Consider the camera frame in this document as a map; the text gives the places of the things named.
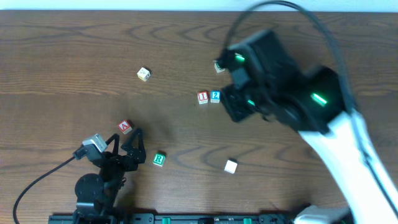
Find red letter A block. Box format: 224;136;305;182
118;120;132;134

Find green r block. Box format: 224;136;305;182
213;60;225;73
152;153;166;167

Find plain white wooden block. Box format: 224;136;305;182
224;160;238;174

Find blue number 2 block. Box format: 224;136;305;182
210;90;221;103

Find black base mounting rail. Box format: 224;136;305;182
48;213;294;224

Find red letter I block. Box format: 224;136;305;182
197;91;209;105

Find green R block near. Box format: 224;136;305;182
152;153;166;167

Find green R block far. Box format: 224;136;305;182
213;60;225;73

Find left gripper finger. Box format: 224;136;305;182
121;128;144;156
105;133;120;155

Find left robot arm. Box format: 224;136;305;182
73;128;146;223

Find cream picture wooden block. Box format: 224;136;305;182
137;67;151;82

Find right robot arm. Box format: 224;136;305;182
215;30;397;223

